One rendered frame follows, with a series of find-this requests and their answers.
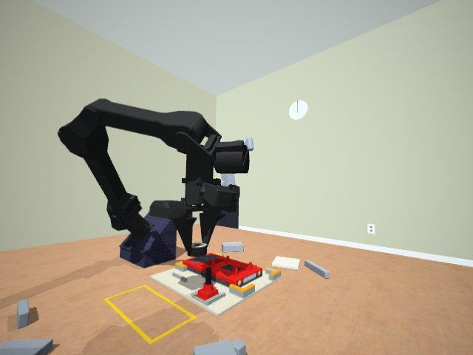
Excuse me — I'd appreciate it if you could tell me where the yellow rectangular outline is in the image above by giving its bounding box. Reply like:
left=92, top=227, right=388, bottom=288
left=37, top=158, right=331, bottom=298
left=104, top=285, right=197, bottom=345

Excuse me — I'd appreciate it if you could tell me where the cream flat rectangular block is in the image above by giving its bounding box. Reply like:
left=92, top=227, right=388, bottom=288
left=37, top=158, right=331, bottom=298
left=272, top=256, right=300, bottom=271

